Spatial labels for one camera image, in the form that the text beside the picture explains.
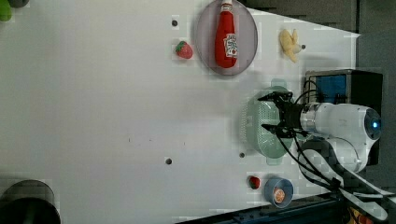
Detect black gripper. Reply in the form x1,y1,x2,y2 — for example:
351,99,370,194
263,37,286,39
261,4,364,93
259,91,304,138

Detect green plastic strainer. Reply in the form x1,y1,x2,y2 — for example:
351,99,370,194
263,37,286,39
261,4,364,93
240,77,297,166

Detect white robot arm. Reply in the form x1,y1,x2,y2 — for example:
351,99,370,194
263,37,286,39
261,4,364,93
259,91,395,222

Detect black toaster oven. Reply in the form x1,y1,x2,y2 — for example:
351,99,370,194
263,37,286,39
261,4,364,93
304,68,384,166

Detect blue bowl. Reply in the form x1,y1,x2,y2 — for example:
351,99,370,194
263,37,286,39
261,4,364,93
263,176,294,208

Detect dark red toy strawberry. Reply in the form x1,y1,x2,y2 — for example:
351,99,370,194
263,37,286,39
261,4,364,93
248,175,261,189

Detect plush peeled banana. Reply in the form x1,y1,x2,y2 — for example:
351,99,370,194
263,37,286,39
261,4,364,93
279,29,303,63

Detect toy orange slice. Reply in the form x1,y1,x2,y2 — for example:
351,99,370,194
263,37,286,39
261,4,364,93
273,188,286,203

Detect purple round plate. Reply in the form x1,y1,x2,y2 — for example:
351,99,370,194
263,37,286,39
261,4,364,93
195,0,258,76

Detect red plush ketchup bottle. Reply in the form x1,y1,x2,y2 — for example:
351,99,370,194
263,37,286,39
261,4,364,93
215,0,238,68

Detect pink toy strawberry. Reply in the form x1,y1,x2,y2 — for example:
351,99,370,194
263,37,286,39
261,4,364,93
175,41,193,59

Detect green clamp knob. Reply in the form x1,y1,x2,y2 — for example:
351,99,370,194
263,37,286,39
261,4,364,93
0,0,12,21

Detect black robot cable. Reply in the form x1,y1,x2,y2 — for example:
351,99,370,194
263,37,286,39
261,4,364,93
274,79,344,191

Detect black cylinder post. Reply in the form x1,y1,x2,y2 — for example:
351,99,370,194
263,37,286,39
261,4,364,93
8,0,30,8

